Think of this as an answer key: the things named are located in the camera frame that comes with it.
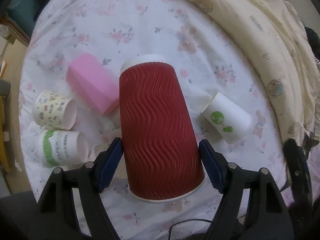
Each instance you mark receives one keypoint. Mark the floral white bed sheet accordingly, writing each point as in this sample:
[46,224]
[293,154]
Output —
[205,59]

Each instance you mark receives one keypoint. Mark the small floral paper cup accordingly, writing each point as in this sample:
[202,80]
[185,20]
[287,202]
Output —
[54,111]

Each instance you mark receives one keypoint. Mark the white cup green band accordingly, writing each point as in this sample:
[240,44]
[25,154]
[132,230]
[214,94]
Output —
[62,148]

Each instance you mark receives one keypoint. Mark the teal bed frame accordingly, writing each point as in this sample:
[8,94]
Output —
[23,13]

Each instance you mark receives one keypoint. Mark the cream bear print duvet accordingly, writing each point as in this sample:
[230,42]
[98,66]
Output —
[274,39]

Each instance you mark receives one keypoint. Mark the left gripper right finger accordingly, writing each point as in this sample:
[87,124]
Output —
[267,216]

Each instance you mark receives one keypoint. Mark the red corrugated paper cup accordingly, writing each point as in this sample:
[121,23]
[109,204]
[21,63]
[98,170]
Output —
[160,148]

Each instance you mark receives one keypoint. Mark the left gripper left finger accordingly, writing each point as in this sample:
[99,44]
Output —
[56,212]

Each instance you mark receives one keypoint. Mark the white cup green leaf print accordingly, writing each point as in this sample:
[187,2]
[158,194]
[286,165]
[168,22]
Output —
[230,120]

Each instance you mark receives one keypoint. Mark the pink paper cup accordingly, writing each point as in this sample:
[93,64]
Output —
[93,83]

